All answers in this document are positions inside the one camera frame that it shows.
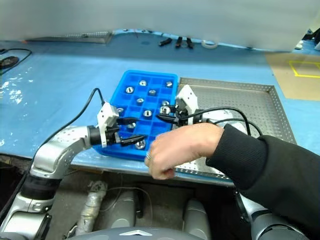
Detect white wrapped stand leg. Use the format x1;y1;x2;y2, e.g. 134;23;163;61
74;180;109;236

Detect brown cardboard sheet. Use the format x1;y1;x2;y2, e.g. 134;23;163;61
264;52;320;102

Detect black round disc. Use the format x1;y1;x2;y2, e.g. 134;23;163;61
0;56;20;67

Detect grey robot leg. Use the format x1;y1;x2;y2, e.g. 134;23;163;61
109;189;138;231
183;198;211;240

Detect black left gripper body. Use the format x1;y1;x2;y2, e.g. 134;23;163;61
106;119;123;146

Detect white tape roll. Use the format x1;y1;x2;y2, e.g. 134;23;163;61
201;39;218;50

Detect thin grey floor wire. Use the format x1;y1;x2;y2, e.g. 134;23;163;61
99;186;154;221

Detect grey robot torso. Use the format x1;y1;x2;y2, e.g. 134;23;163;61
66;225;201;240

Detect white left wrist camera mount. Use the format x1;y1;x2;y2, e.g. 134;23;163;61
96;101;120;147

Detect blue compartment tray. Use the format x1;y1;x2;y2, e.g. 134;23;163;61
92;69;180;162

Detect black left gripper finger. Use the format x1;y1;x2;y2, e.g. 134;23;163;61
116;116;137;126
120;134;146;148

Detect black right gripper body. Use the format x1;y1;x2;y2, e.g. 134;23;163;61
173;105;195;126

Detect thin black table cable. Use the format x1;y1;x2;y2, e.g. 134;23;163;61
0;48;33;75

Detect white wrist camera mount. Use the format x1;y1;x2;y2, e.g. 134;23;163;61
175;84;200;119
96;101;120;147

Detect person's bare hand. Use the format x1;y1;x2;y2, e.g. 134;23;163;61
144;122;225;181

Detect long perforated metal tray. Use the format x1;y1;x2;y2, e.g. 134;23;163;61
26;30;114;45

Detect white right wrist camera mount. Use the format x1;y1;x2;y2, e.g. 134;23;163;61
175;84;200;119

